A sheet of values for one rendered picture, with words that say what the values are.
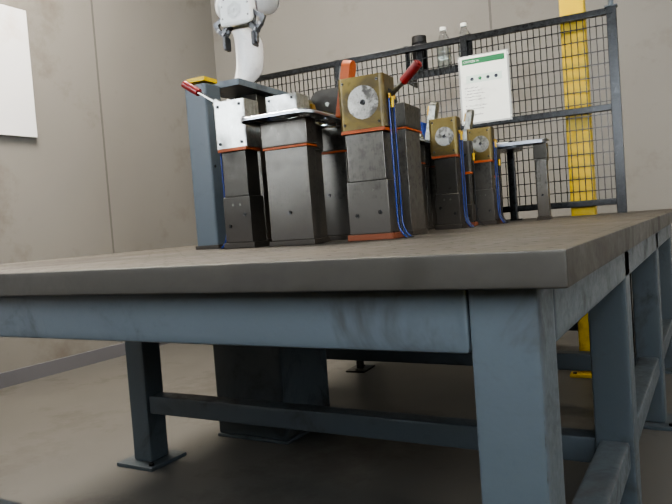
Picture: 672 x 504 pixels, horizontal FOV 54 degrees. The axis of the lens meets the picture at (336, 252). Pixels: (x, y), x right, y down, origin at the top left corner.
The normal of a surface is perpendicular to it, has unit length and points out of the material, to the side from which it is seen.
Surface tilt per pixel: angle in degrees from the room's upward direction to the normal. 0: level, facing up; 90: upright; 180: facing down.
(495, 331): 90
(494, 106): 90
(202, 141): 90
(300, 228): 90
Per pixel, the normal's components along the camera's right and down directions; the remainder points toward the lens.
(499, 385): -0.50, 0.07
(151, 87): 0.86, -0.04
